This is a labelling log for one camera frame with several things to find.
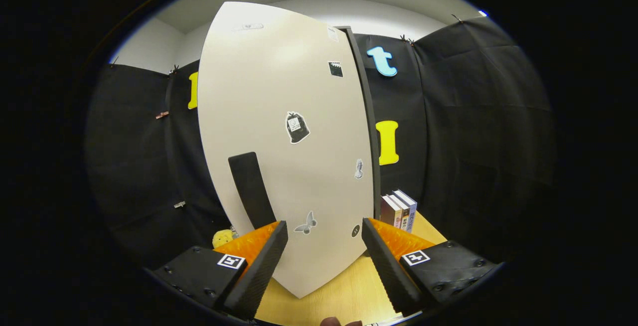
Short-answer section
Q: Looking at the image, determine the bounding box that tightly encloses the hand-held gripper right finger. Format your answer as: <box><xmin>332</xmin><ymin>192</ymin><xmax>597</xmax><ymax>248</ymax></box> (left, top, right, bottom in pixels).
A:
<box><xmin>362</xmin><ymin>218</ymin><xmax>500</xmax><ymax>316</ymax></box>

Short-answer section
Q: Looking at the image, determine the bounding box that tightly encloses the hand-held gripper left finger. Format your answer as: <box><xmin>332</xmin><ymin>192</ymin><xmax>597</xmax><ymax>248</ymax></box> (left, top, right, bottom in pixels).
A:
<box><xmin>152</xmin><ymin>220</ymin><xmax>289</xmax><ymax>321</ymax></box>

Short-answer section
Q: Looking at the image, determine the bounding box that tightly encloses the black door handle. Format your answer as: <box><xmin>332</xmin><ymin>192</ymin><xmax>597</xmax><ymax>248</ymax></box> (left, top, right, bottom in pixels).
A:
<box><xmin>228</xmin><ymin>152</ymin><xmax>277</xmax><ymax>230</ymax></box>

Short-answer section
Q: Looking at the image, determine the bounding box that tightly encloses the grey shoe cabinet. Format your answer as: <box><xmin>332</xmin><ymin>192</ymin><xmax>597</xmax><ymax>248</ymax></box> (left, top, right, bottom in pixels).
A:
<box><xmin>336</xmin><ymin>26</ymin><xmax>382</xmax><ymax>219</ymax></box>

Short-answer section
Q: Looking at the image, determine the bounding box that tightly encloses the beige shoe cabinet door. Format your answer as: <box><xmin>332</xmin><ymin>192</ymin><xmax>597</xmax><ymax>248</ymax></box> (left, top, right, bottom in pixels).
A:
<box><xmin>197</xmin><ymin>1</ymin><xmax>375</xmax><ymax>299</ymax></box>

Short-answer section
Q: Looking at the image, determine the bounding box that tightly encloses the yellow plush toy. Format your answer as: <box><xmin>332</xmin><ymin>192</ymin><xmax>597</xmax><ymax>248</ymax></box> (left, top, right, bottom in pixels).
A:
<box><xmin>212</xmin><ymin>229</ymin><xmax>235</xmax><ymax>249</ymax></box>

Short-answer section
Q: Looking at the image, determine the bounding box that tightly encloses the black backdrop cloth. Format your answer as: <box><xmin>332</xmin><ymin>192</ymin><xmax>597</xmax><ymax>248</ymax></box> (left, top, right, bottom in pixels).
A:
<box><xmin>85</xmin><ymin>17</ymin><xmax>556</xmax><ymax>287</ymax></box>

